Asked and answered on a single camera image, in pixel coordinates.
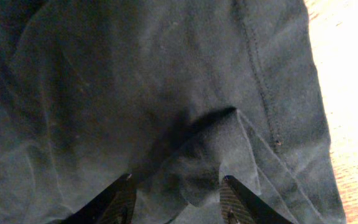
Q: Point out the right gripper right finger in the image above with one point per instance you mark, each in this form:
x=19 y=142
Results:
x=239 y=205

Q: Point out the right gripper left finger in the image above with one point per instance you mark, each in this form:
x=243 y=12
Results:
x=114 y=205

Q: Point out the black Nike t-shirt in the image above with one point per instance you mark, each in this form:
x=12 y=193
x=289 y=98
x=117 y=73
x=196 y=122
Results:
x=177 y=94

